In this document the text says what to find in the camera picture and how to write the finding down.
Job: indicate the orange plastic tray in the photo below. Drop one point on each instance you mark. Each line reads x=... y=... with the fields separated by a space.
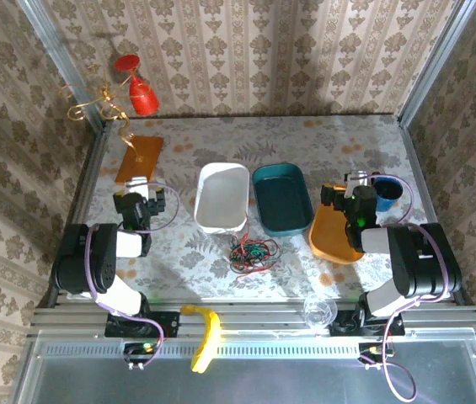
x=328 y=235

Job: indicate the teal plastic tray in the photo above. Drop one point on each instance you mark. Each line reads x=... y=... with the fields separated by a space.
x=281 y=202

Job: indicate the white plastic tray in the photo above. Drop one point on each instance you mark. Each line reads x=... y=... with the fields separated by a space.
x=220 y=198

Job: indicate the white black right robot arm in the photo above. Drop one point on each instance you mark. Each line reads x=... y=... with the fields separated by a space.
x=414 y=261

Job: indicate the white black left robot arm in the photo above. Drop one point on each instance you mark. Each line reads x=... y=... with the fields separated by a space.
x=77 y=261

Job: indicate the blue cup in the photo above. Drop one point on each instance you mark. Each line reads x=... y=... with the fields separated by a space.
x=387 y=191

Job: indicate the orange wooden board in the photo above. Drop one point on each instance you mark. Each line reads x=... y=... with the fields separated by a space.
x=145 y=168

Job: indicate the floral tablecloth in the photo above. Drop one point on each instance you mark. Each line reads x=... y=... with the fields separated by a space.
x=305 y=139

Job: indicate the red wine glass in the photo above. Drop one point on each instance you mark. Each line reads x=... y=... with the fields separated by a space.
x=142 y=99

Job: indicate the clear plastic cup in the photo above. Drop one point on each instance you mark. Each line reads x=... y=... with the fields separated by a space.
x=321 y=311

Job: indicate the gold curly ribbon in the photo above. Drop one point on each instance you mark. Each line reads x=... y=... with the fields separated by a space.
x=105 y=93

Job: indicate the small electronics board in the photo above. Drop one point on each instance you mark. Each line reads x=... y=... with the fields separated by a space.
x=136 y=348
x=368 y=349

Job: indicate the yellow banana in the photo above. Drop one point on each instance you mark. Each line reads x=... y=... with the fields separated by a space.
x=212 y=332

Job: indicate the grey metal cabinet top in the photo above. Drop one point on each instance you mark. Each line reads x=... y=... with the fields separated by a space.
x=284 y=379

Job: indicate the aluminium side rail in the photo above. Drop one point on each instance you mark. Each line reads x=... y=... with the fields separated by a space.
x=88 y=185
x=419 y=168

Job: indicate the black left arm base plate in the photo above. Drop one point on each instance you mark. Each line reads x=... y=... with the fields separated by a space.
x=170 y=324

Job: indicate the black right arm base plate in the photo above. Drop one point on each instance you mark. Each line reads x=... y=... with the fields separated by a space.
x=395 y=328

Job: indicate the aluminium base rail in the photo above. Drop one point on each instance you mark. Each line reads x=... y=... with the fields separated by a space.
x=263 y=320

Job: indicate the aluminium frame post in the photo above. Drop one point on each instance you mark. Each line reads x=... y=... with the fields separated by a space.
x=59 y=54
x=439 y=54

